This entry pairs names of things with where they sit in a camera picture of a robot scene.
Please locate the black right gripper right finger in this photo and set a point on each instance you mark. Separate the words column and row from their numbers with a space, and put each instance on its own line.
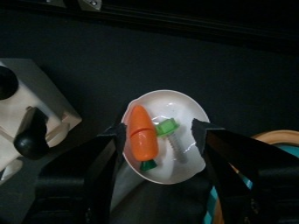
column 249, row 175

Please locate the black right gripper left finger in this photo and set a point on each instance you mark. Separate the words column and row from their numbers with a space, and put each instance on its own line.
column 78, row 180

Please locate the wooden-rimmed teal plate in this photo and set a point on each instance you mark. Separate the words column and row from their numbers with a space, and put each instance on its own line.
column 278, row 137

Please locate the orange toy carrot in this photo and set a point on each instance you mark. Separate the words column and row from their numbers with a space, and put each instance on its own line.
column 142, row 137

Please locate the green-headed toy bolt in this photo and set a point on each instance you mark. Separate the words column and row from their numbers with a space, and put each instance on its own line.
column 169, row 128

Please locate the white plastic bowl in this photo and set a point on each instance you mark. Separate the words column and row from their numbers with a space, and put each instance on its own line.
column 177, row 105

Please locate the black round knob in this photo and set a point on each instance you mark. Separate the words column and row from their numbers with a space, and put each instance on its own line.
column 7, row 83

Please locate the black frame rail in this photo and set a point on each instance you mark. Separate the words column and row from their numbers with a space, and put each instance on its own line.
column 202, row 24

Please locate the metal corner bracket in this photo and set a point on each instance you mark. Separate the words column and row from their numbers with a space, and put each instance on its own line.
column 90, row 4

